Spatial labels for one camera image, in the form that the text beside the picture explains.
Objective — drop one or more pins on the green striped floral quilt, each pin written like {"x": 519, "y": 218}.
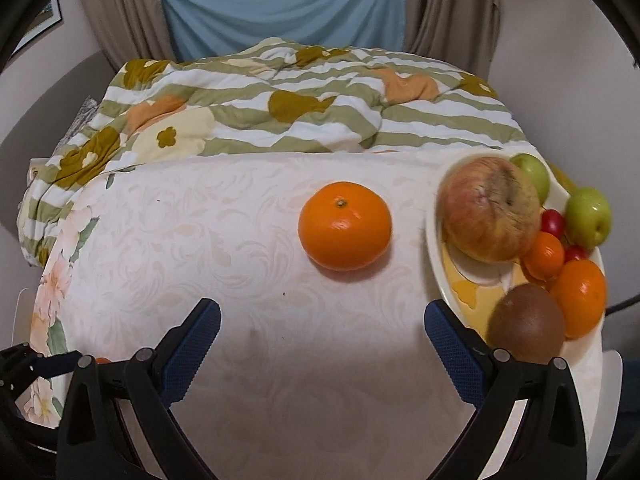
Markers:
{"x": 300, "y": 115}

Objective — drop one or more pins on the blue curtain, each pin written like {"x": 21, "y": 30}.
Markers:
{"x": 285, "y": 5}

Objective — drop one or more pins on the brown kiwi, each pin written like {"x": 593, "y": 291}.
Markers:
{"x": 527, "y": 322}

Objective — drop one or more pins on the white panel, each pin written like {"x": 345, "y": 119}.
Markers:
{"x": 614, "y": 382}

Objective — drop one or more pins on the cream oval plate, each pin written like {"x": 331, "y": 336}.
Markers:
{"x": 450, "y": 260}

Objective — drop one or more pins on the framed wall picture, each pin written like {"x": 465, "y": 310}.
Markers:
{"x": 42, "y": 22}

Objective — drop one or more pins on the red cherry tomato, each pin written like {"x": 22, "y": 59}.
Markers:
{"x": 576, "y": 253}
{"x": 552, "y": 223}

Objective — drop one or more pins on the cream floral bed sheet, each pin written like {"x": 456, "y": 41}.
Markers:
{"x": 200, "y": 220}

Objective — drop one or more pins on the small green apple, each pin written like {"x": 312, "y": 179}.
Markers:
{"x": 535, "y": 175}

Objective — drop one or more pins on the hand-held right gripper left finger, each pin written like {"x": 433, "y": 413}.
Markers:
{"x": 192, "y": 350}

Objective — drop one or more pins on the large green apple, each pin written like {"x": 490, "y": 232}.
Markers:
{"x": 590, "y": 217}

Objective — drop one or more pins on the beige curtain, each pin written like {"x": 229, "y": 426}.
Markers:
{"x": 450, "y": 15}
{"x": 125, "y": 10}

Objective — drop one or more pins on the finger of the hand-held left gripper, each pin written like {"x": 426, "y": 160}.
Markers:
{"x": 20, "y": 365}
{"x": 60, "y": 366}

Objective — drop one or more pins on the orange mandarin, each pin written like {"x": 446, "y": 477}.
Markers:
{"x": 103, "y": 360}
{"x": 543, "y": 255}
{"x": 580, "y": 297}
{"x": 345, "y": 225}

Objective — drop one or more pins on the grey patterned pillow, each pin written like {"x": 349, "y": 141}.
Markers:
{"x": 86, "y": 114}

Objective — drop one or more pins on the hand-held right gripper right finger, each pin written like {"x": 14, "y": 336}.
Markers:
{"x": 452, "y": 355}

